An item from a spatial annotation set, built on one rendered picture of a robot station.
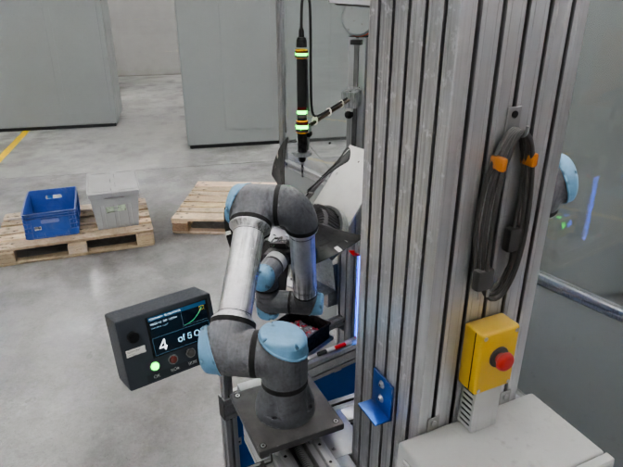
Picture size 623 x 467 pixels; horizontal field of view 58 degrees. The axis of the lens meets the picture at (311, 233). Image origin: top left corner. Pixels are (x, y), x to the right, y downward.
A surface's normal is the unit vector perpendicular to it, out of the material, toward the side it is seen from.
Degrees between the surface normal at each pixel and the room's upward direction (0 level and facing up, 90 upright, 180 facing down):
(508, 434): 0
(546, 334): 90
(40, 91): 90
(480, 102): 90
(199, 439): 0
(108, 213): 95
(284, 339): 7
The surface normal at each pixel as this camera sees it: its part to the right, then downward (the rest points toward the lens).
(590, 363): -0.82, 0.24
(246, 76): 0.22, 0.40
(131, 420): 0.00, -0.91
